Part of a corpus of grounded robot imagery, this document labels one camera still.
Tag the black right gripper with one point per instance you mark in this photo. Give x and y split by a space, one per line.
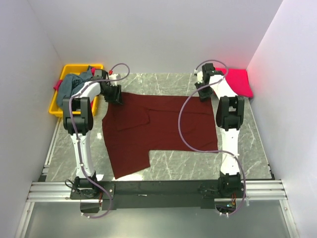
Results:
205 96

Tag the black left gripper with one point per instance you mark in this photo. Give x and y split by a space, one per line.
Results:
117 97

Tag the dark red t-shirt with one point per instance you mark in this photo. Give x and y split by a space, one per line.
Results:
148 122

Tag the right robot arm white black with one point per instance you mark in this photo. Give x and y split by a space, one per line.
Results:
229 119

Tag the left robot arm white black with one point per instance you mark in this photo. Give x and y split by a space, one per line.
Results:
78 121

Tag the folded pink t-shirt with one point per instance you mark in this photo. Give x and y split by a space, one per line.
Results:
236 83

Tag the grey-blue crumpled t-shirt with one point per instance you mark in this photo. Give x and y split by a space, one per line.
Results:
72 84

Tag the pink cloth in bin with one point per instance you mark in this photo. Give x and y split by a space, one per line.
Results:
57 85

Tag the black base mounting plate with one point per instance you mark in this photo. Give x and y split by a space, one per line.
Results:
159 194

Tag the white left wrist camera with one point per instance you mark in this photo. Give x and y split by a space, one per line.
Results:
113 78

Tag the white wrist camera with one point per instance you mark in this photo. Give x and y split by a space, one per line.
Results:
113 78
199 76

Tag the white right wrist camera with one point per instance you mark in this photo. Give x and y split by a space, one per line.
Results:
199 76

